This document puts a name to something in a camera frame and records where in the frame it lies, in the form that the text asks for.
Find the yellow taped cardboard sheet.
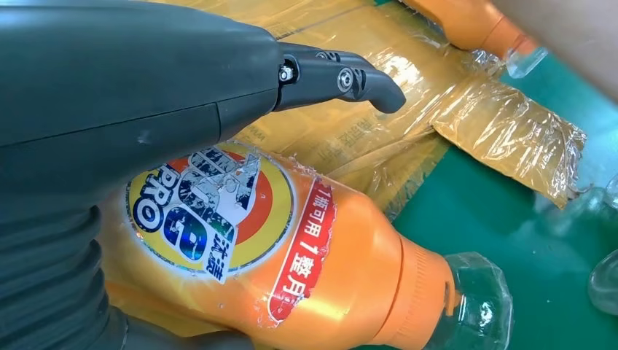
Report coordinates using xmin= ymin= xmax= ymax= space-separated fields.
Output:
xmin=144 ymin=0 xmax=587 ymax=221

